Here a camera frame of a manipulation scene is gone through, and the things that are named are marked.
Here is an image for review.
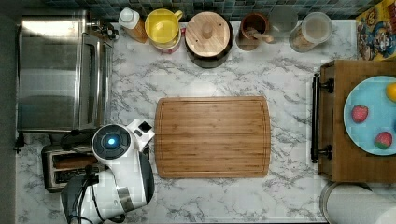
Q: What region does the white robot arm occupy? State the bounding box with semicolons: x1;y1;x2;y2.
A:
61;119;155;224

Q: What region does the stainless steel toaster oven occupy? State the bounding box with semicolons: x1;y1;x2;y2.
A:
18;9;119;133

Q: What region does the silver two-slot toaster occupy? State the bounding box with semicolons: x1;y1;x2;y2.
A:
41;145;105;193

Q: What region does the bamboo cutting board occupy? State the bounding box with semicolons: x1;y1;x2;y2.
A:
155;96;271;178

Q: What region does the pink white bowl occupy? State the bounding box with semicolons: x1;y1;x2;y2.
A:
151;28;185;54

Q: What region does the black pot wooden lid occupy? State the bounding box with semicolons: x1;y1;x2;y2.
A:
185;11;234;68

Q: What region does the yellow mug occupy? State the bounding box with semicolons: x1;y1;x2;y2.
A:
145;8;183;45

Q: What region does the brown wooden cup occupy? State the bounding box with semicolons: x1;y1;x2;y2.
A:
236;12;275;51

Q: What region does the white capped amber bottle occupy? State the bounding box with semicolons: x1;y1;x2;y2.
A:
119;7;148;43

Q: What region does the clear glass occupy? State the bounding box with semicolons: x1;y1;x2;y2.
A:
269;6;298;38

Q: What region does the clear jar white lid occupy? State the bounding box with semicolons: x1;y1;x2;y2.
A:
289;12;332;52

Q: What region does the upper red strawberry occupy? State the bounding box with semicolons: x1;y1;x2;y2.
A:
351;105;369;123

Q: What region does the red strawberry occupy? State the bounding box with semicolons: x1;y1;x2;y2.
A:
351;105;369;123
374;132;392;149

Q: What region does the white paper towel roll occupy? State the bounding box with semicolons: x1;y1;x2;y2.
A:
319;183;396;224

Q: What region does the light blue plate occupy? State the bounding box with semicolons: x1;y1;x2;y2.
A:
344;76;396;156

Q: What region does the lower red strawberry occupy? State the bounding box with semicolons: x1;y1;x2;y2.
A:
374;132;392;149

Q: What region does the yellow lemon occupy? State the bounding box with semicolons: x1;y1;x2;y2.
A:
386;82;396;102

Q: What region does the colourful cereal box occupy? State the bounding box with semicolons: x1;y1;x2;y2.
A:
356;0;396;61

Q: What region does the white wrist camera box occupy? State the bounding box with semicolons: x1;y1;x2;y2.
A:
127;119;155;152

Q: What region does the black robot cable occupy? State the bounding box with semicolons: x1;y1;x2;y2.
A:
66;164;127;224

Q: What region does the wooden tray black handle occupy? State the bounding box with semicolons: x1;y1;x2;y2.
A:
311;60;395;183

